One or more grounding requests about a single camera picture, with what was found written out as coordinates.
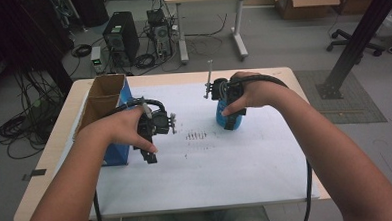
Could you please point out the person's right hand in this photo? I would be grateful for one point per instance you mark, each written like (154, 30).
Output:
(263, 96)

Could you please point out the open brown cardboard box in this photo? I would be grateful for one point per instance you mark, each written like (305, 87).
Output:
(309, 2)

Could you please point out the grey floor mat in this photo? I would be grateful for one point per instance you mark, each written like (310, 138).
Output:
(343, 97)

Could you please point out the person's left hand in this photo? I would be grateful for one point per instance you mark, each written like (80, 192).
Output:
(118, 127)

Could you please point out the open-sided computer case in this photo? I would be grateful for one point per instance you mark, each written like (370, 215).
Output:
(160, 33)

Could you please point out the small white power unit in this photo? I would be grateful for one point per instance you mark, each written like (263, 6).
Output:
(96, 58)

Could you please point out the black computer tower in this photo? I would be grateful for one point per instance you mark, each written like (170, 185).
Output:
(122, 37)

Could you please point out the blue bottle with white cap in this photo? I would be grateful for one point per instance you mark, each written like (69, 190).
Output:
(219, 120)

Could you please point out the black metal stand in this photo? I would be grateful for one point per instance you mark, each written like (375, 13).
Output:
(357, 40)

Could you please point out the white table mat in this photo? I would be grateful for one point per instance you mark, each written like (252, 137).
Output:
(220, 173)

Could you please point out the black curtain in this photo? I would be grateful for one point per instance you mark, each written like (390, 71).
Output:
(24, 34)

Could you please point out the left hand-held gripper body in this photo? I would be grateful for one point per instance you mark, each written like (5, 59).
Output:
(159, 123)

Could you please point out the black office chair base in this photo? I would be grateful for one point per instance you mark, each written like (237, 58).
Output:
(351, 43)

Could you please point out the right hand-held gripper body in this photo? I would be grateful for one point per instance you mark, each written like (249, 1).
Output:
(221, 89)

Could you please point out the blue-sided cardboard box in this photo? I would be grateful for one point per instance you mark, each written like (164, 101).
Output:
(100, 98)

